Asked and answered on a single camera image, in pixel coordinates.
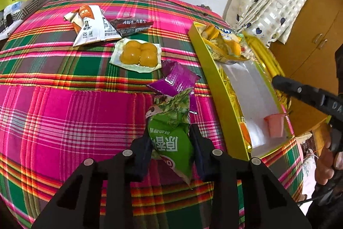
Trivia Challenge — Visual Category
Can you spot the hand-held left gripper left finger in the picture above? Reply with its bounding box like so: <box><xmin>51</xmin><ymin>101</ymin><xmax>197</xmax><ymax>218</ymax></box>
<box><xmin>31</xmin><ymin>135</ymin><xmax>154</xmax><ymax>229</ymax></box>

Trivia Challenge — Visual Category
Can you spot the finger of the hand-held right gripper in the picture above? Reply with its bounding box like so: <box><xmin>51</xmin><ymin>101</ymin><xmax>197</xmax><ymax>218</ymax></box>
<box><xmin>271</xmin><ymin>75</ymin><xmax>326</xmax><ymax>109</ymax></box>

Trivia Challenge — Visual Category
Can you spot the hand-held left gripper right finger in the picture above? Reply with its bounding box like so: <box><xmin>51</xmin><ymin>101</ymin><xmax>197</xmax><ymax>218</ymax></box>
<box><xmin>189</xmin><ymin>124</ymin><xmax>313</xmax><ymax>229</ymax></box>

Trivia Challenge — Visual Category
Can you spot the green snack bag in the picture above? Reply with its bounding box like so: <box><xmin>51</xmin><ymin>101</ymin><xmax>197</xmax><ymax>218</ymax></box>
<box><xmin>145</xmin><ymin>87</ymin><xmax>195</xmax><ymax>188</ymax></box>

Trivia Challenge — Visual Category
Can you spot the yellow-green cardboard box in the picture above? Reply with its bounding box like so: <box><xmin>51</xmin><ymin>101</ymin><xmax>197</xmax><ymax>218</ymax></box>
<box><xmin>188</xmin><ymin>21</ymin><xmax>294</xmax><ymax>161</ymax></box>

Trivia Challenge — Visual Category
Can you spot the pink jelly cup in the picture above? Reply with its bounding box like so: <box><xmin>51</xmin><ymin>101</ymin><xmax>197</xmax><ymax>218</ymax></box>
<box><xmin>263</xmin><ymin>112</ymin><xmax>287</xmax><ymax>138</ymax></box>

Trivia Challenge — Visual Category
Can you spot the yellow potato chips bag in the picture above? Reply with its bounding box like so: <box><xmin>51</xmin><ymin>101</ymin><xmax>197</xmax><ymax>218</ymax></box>
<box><xmin>200</xmin><ymin>25</ymin><xmax>251</xmax><ymax>64</ymax></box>

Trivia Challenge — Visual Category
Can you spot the yellow egg yolk pastry pack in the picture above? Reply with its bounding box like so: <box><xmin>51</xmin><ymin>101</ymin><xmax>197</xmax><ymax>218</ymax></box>
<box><xmin>110</xmin><ymin>38</ymin><xmax>162</xmax><ymax>73</ymax></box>

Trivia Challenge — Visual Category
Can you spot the dark seeds bag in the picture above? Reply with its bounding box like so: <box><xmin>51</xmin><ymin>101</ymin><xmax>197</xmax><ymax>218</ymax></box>
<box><xmin>108</xmin><ymin>17</ymin><xmax>154</xmax><ymax>37</ymax></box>

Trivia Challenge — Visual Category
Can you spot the white and orange snack packet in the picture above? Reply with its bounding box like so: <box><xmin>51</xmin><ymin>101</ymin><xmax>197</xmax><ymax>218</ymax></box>
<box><xmin>63</xmin><ymin>4</ymin><xmax>122</xmax><ymax>47</ymax></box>

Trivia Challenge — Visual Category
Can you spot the person's right hand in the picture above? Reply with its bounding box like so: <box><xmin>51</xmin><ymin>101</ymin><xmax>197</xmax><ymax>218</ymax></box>
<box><xmin>315</xmin><ymin>135</ymin><xmax>343</xmax><ymax>187</ymax></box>

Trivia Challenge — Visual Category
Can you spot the wooden cabinet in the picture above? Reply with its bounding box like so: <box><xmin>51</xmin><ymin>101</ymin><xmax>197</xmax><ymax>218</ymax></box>
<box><xmin>269</xmin><ymin>0</ymin><xmax>343</xmax><ymax>138</ymax></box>

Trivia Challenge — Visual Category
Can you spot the white floral fabric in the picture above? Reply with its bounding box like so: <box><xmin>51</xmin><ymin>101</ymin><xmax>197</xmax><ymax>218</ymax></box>
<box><xmin>295</xmin><ymin>132</ymin><xmax>322</xmax><ymax>205</ymax></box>

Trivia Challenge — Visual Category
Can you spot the pink green plaid blanket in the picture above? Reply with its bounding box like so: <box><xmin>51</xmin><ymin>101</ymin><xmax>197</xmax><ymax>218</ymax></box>
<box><xmin>0</xmin><ymin>0</ymin><xmax>304</xmax><ymax>229</ymax></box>

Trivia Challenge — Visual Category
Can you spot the grey patterned box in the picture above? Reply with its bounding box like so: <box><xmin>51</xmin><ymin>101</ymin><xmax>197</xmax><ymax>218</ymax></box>
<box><xmin>20</xmin><ymin>0</ymin><xmax>54</xmax><ymax>17</ymax></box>

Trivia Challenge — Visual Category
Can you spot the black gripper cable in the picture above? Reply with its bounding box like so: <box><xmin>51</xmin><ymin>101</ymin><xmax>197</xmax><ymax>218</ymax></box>
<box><xmin>296</xmin><ymin>186</ymin><xmax>335</xmax><ymax>204</ymax></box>

